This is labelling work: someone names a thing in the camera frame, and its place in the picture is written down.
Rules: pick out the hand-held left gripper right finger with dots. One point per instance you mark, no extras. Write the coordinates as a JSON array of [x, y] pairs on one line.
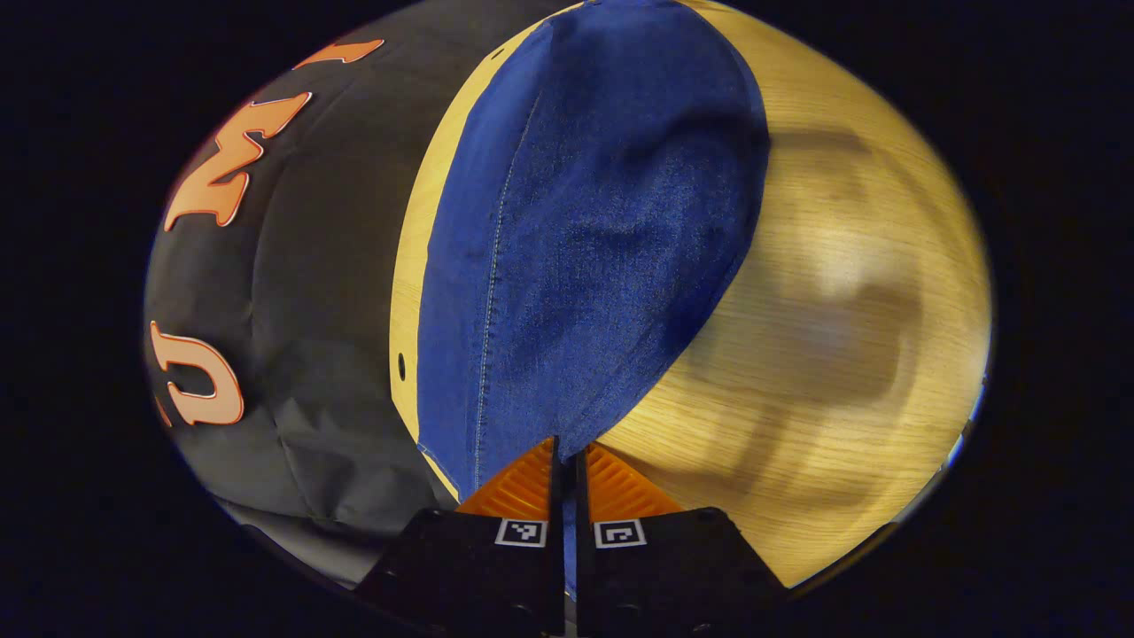
[[581, 496]]

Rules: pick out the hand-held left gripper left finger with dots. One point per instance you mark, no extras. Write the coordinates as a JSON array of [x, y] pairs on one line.
[[554, 496]]

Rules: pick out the blue denim jeans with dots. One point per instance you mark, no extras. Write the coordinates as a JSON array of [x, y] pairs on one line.
[[585, 221]]

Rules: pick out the black backdrop cloth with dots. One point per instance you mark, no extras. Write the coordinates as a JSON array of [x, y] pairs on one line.
[[301, 292]]

